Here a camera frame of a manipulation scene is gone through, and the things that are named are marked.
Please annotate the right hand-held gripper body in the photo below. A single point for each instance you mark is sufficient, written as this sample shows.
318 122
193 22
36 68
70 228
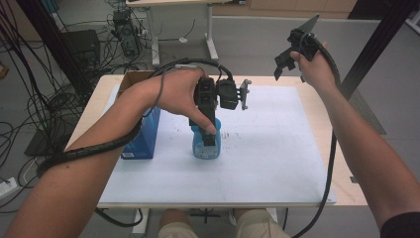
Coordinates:
305 43

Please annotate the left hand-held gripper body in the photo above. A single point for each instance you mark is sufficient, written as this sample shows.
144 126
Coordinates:
228 95

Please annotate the blue bottle with white cap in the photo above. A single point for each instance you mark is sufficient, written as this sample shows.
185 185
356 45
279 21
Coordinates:
206 152

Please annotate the blue cardboard box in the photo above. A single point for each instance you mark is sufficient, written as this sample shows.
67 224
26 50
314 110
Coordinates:
145 139

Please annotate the person's right hand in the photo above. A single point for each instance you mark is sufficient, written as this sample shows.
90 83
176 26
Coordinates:
317 74

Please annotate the person's left hand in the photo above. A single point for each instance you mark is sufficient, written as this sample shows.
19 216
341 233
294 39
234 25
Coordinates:
175 92

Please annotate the wooden cabinet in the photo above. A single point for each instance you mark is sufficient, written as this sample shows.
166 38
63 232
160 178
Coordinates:
297 8

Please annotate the white table mat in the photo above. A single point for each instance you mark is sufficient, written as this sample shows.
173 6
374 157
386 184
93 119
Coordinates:
264 158

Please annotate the white desk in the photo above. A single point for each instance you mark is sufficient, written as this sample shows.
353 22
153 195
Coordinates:
209 33

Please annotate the dark floor mat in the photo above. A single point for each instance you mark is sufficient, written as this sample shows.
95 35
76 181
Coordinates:
43 142
366 112

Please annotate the person's left leg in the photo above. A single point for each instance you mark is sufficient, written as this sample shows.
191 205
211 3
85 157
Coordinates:
176 224

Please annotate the person's leg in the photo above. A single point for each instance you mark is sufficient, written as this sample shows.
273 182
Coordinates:
176 224
257 224

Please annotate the person's right leg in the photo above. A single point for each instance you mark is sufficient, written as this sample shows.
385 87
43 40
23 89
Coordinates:
257 224

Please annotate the black box case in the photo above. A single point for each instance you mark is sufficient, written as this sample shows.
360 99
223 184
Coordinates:
82 46

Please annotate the black shirt sleeve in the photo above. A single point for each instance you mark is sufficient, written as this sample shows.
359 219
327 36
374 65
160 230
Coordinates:
402 226

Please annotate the white power strip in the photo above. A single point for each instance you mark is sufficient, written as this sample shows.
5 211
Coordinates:
7 187

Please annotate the black frame post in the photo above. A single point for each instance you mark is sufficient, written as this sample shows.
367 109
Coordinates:
52 39
379 43

